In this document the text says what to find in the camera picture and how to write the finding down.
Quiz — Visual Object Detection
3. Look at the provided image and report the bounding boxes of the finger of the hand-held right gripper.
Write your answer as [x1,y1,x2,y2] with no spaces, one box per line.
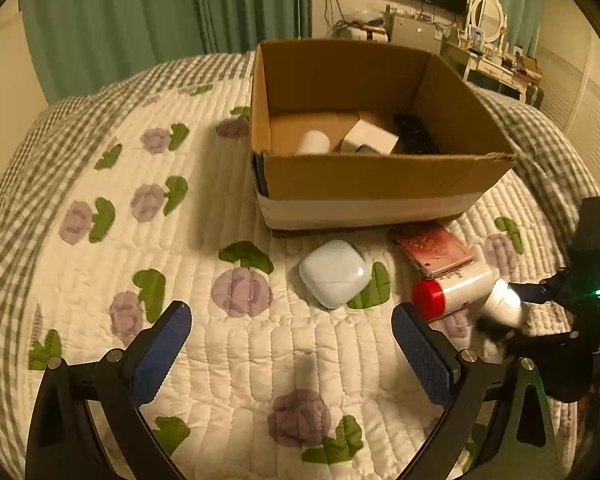
[477,321,583,367]
[509,280,563,307]

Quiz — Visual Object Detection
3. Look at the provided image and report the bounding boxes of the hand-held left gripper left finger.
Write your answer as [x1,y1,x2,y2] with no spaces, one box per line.
[25,300,193,480]

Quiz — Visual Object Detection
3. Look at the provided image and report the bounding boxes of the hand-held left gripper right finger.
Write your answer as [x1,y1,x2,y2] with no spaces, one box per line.
[390,302,573,480]

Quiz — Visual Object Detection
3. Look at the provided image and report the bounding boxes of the small white bottle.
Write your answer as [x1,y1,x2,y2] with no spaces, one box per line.
[479,279,525,327]

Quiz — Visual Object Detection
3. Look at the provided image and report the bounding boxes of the cardboard box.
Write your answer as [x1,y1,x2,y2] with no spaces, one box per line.
[249,38,518,232]

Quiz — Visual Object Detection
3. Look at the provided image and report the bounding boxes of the white bottle with red cap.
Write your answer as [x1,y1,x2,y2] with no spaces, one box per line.
[411,269,502,322]

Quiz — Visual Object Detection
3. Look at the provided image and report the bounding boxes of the red notebook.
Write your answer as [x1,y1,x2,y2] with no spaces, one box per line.
[387,224,476,281]

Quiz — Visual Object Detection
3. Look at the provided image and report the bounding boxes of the floral quilt with checked border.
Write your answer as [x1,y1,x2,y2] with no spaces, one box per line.
[0,51,600,480]

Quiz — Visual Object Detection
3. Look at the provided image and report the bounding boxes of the white earbud case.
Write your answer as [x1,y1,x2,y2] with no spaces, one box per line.
[298,239,373,310]

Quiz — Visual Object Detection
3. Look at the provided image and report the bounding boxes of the black remote control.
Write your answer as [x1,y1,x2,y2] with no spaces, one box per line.
[392,114,441,156]

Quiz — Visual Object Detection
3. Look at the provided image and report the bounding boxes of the white panelled wardrobe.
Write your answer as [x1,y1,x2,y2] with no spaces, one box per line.
[534,17,600,183]

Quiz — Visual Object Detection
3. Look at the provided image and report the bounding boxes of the white dressing table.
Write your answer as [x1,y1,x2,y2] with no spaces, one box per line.
[441,40,546,107]

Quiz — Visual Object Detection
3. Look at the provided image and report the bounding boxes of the small white carton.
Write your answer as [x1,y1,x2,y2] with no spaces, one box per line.
[340,120,401,156]

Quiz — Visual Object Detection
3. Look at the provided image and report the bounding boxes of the white cylindrical jar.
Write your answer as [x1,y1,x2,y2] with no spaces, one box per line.
[295,130,331,156]

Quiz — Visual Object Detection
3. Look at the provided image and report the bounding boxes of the white oval vanity mirror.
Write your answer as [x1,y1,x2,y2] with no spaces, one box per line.
[466,0,509,45]

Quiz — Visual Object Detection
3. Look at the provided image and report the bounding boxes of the silver cabinet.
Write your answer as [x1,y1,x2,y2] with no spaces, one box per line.
[389,12,450,55]

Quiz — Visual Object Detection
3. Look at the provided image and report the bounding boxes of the green curtain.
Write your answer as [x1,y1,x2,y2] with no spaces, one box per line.
[17,0,313,106]
[480,0,547,57]

